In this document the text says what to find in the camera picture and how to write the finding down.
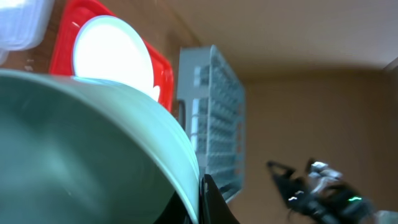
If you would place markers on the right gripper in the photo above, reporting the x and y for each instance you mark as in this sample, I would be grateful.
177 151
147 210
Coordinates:
317 200

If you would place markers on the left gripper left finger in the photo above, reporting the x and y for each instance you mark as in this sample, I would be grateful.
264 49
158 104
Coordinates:
174 213

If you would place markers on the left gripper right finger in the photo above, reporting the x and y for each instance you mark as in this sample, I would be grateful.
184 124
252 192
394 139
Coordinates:
213 208

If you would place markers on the mint green bowl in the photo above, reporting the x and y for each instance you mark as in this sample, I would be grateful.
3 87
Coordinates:
76 150

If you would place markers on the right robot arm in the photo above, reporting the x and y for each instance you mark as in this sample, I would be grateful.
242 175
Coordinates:
355 208

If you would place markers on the grey dishwasher rack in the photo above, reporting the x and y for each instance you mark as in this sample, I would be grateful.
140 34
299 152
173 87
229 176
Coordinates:
213 115

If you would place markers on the large light blue plate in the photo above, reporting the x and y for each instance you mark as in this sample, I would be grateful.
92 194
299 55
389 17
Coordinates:
108 48

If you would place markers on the red serving tray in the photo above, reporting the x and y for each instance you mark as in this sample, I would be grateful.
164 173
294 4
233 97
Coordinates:
78 12

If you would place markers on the clear plastic bin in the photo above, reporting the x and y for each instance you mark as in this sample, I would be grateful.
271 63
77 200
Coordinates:
23 24

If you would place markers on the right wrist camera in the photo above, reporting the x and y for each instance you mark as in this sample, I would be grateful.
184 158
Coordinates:
320 175

